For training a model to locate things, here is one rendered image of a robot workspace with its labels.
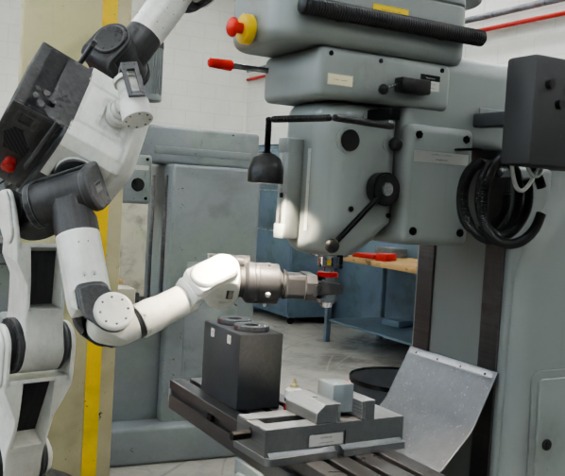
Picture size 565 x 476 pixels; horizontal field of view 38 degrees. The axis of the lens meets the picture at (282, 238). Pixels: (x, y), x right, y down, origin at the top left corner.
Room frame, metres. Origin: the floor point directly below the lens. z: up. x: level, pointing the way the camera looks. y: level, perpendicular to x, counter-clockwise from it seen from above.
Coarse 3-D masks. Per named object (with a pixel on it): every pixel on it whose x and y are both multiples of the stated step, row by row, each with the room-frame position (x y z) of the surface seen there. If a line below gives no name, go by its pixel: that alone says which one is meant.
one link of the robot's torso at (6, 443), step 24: (0, 336) 2.00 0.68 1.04; (72, 336) 2.10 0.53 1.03; (0, 360) 2.00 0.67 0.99; (72, 360) 2.10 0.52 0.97; (0, 384) 2.00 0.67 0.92; (24, 384) 2.06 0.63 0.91; (48, 384) 2.10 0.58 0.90; (0, 408) 2.10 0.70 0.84; (24, 408) 2.10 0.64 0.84; (48, 408) 2.10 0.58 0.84; (0, 432) 2.10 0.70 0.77; (24, 432) 2.13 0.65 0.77; (48, 432) 2.11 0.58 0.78; (0, 456) 2.08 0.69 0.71; (24, 456) 2.10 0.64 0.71
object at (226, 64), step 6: (210, 60) 1.74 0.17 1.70; (216, 60) 1.74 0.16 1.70; (222, 60) 1.75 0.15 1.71; (228, 60) 1.76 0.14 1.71; (210, 66) 1.74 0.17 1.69; (216, 66) 1.75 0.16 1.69; (222, 66) 1.75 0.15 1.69; (228, 66) 1.76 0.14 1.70; (234, 66) 1.77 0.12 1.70; (240, 66) 1.78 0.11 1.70; (246, 66) 1.78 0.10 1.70; (252, 66) 1.79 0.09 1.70; (258, 72) 1.80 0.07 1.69; (264, 72) 1.81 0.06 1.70
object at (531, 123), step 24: (528, 72) 1.58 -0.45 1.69; (552, 72) 1.58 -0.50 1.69; (528, 96) 1.57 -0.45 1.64; (552, 96) 1.58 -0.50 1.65; (504, 120) 1.63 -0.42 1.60; (528, 120) 1.57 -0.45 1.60; (552, 120) 1.59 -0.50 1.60; (504, 144) 1.62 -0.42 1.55; (528, 144) 1.57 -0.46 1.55; (552, 144) 1.59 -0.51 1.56; (552, 168) 1.65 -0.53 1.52
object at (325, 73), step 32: (288, 64) 1.73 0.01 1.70; (320, 64) 1.63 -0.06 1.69; (352, 64) 1.66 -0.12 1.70; (384, 64) 1.70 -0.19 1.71; (416, 64) 1.74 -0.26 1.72; (288, 96) 1.73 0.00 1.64; (320, 96) 1.65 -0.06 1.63; (352, 96) 1.67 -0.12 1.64; (384, 96) 1.70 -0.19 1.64; (416, 96) 1.74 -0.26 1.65
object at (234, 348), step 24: (216, 336) 2.08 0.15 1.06; (240, 336) 1.97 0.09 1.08; (264, 336) 2.00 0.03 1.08; (216, 360) 2.08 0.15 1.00; (240, 360) 1.97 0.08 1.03; (264, 360) 2.00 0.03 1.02; (216, 384) 2.07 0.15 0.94; (240, 384) 1.97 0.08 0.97; (264, 384) 2.00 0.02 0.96; (240, 408) 1.97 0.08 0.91
